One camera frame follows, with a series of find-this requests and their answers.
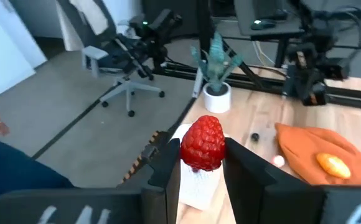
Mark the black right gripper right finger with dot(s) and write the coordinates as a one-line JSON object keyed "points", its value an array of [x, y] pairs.
{"points": [[261, 199]]}

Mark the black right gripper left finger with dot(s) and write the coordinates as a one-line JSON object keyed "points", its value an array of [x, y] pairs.
{"points": [[163, 186]]}

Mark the red toy raspberry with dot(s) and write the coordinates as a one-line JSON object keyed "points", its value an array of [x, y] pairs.
{"points": [[203, 143]]}

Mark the orange toy fruit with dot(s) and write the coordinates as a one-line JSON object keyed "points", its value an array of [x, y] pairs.
{"points": [[334, 165]]}

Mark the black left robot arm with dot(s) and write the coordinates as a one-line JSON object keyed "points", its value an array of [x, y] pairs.
{"points": [[336, 67]]}

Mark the white perforated plastic basket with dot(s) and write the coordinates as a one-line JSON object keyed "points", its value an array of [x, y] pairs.
{"points": [[199, 189]]}

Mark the black orange-striped floor ramp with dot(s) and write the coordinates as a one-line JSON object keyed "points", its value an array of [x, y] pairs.
{"points": [[143, 155]]}

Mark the small dark toy berry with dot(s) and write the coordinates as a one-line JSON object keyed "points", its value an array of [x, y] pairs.
{"points": [[255, 137]]}

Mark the black computer mouse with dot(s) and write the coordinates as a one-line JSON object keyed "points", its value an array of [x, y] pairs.
{"points": [[263, 25]]}

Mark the orange cloth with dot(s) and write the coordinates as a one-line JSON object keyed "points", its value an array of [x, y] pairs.
{"points": [[305, 149]]}

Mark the dark grey desk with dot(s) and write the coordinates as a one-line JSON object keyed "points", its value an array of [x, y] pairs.
{"points": [[255, 9]]}

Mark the green plant in white pot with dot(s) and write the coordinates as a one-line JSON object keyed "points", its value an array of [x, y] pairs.
{"points": [[217, 101]]}

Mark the grey office chair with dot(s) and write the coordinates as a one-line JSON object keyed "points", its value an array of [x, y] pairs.
{"points": [[127, 87]]}

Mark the person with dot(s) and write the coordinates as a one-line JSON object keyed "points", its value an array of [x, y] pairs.
{"points": [[12, 174]]}

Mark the beige draped cloth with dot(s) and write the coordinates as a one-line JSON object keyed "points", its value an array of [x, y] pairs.
{"points": [[90, 15]]}

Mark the silver frame bracket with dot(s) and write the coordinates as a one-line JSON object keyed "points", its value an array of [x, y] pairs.
{"points": [[197, 84]]}

